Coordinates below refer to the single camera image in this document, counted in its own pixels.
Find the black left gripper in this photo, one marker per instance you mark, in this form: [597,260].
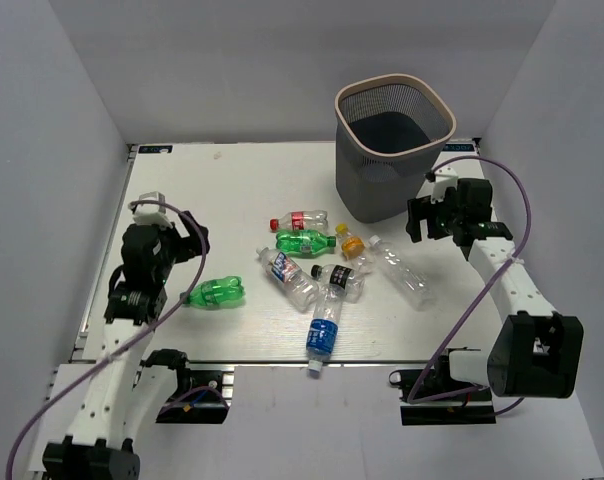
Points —
[190,245]

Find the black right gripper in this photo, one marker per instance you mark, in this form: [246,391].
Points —
[423,208]

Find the green bottle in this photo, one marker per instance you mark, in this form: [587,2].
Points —
[304,242]
[217,293]

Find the clear bottle yellow label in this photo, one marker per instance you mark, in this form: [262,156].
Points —
[354,250]

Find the clear unlabelled bottle white cap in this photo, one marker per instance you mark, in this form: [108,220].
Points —
[405,278]

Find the clear bottle black cap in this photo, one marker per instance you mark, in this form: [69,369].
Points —
[345,279]

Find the clear bottle blue white label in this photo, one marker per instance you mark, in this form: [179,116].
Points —
[298,286]

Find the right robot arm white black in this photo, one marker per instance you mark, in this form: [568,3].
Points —
[537,350]

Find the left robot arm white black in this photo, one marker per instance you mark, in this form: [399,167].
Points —
[129,388]

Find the grey mesh waste bin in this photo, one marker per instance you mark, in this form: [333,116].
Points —
[390,131]

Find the clear bottle red cap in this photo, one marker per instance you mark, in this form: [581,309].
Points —
[316,220]

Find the green bottle in pile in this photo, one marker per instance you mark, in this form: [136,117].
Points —
[304,242]

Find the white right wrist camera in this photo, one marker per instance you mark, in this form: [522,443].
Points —
[441,179]

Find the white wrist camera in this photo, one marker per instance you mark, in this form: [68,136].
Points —
[441,179]
[149,210]

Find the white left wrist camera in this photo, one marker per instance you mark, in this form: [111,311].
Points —
[149,210]

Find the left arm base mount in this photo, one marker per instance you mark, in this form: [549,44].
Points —
[210,386]

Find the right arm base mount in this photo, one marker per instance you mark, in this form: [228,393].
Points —
[441,401]

